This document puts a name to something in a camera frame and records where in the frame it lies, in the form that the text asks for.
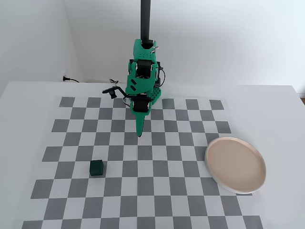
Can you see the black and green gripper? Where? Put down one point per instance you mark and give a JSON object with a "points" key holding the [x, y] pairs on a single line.
{"points": [[141, 106]]}

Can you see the dark green dice cube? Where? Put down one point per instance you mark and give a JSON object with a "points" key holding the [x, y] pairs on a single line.
{"points": [[96, 168]]}

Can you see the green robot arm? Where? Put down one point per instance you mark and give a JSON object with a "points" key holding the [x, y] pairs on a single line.
{"points": [[140, 86]]}

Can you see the beige round plate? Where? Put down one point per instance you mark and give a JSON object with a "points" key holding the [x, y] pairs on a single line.
{"points": [[236, 164]]}

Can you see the grey white checkerboard mat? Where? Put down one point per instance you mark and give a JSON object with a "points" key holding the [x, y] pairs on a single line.
{"points": [[152, 181]]}

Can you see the black vertical pole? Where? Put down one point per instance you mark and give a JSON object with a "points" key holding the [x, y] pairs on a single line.
{"points": [[145, 19]]}

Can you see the black wrist camera board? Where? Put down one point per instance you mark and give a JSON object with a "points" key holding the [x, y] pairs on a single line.
{"points": [[114, 91]]}

